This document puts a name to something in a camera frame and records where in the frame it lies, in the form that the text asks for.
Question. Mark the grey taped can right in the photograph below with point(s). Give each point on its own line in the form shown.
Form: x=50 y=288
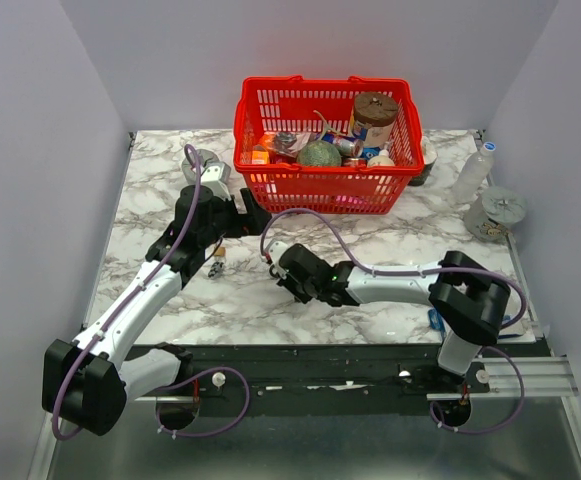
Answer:
x=494 y=213

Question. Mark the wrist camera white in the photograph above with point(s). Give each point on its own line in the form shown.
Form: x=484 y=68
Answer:
x=275 y=250
x=215 y=176

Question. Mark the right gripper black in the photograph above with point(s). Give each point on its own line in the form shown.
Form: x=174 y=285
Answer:
x=287 y=283

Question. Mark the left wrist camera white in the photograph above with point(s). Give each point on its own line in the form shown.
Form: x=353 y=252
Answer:
x=215 y=176

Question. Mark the brown lid cylindrical canister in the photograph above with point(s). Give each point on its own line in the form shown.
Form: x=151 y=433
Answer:
x=373 y=117

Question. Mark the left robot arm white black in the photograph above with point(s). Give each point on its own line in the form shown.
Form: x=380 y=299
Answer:
x=86 y=380

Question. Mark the red plastic basket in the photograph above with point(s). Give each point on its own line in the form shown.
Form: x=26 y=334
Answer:
x=292 y=104

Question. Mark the key with astronaut keychain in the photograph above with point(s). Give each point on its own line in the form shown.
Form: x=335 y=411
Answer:
x=217 y=268

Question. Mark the crumpled snack packet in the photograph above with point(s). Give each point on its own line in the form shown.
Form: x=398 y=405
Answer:
x=287 y=144

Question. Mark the blue white booklet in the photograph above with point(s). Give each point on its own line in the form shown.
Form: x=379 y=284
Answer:
x=508 y=331

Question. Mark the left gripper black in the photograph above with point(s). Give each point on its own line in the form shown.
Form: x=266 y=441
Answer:
x=251 y=224

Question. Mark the green melon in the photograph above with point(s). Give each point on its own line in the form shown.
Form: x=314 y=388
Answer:
x=319 y=153

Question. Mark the orange small box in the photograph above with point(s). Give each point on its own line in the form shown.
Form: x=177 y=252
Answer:
x=260 y=157

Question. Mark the clear plastic water bottle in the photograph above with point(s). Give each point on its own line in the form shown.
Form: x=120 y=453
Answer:
x=474 y=172

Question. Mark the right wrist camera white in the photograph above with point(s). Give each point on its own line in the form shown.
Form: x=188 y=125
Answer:
x=275 y=250

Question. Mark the red soda can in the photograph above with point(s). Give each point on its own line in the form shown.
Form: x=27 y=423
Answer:
x=354 y=162

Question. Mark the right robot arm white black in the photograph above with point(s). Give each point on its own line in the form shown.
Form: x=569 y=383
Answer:
x=470 y=299

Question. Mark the white pump bottle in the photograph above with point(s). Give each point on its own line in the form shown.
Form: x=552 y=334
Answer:
x=381 y=159

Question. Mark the grey taped can left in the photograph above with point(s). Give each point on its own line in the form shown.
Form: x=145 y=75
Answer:
x=209 y=159

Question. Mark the grey taped can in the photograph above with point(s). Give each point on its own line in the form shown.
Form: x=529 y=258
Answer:
x=209 y=159
x=494 y=213

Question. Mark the red blue drink can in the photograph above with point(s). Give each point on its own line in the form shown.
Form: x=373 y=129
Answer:
x=347 y=146

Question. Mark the black mounting rail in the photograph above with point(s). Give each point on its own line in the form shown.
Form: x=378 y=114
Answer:
x=316 y=380

